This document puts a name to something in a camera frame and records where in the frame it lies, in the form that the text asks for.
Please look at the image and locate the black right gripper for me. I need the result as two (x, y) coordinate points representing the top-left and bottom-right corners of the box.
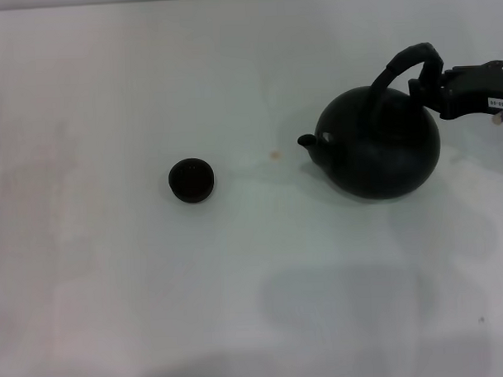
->
(407, 60), (503, 122)

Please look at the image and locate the black round teapot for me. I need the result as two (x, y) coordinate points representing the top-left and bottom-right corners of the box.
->
(294, 41), (449, 203)

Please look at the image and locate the dark round teacup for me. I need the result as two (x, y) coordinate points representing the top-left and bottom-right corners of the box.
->
(167, 157), (216, 204)

